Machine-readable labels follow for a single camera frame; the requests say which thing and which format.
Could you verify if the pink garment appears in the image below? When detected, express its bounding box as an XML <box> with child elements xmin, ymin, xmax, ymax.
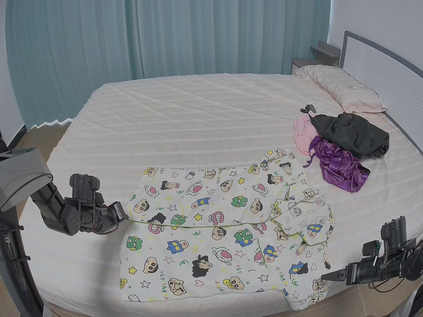
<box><xmin>294</xmin><ymin>115</ymin><xmax>318</xmax><ymax>156</ymax></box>

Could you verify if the black cable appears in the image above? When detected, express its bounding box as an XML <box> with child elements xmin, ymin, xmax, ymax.
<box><xmin>368</xmin><ymin>276</ymin><xmax>402</xmax><ymax>292</ymax></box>

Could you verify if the bed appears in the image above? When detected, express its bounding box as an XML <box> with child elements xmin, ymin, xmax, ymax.
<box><xmin>11</xmin><ymin>31</ymin><xmax>423</xmax><ymax>313</ymax></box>

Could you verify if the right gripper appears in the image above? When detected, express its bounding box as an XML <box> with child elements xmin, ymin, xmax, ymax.
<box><xmin>345</xmin><ymin>259</ymin><xmax>376</xmax><ymax>285</ymax></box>

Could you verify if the white printed pyjama top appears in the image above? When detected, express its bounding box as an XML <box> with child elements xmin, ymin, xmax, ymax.
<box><xmin>120</xmin><ymin>148</ymin><xmax>336</xmax><ymax>311</ymax></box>

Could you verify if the purple satin garment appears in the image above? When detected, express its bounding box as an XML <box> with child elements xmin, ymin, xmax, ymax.
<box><xmin>302</xmin><ymin>136</ymin><xmax>371</xmax><ymax>193</ymax></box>

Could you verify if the black garment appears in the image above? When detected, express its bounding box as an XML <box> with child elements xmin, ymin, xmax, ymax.
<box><xmin>300</xmin><ymin>104</ymin><xmax>390</xmax><ymax>159</ymax></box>

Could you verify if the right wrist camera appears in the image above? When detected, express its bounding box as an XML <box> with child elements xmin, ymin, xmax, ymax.
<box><xmin>362</xmin><ymin>240</ymin><xmax>381</xmax><ymax>260</ymax></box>

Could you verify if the grey bedside table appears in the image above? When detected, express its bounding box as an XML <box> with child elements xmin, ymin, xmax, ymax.
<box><xmin>292</xmin><ymin>41</ymin><xmax>341</xmax><ymax>75</ymax></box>

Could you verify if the blue-green curtain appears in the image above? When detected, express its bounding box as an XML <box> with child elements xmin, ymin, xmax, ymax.
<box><xmin>5</xmin><ymin>0</ymin><xmax>332</xmax><ymax>129</ymax></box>

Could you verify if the pale pink pillow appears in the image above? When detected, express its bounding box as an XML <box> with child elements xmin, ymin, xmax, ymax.
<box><xmin>292</xmin><ymin>65</ymin><xmax>388</xmax><ymax>114</ymax></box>

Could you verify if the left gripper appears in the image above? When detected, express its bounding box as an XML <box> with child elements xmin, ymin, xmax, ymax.
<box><xmin>95</xmin><ymin>202</ymin><xmax>130</xmax><ymax>234</ymax></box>

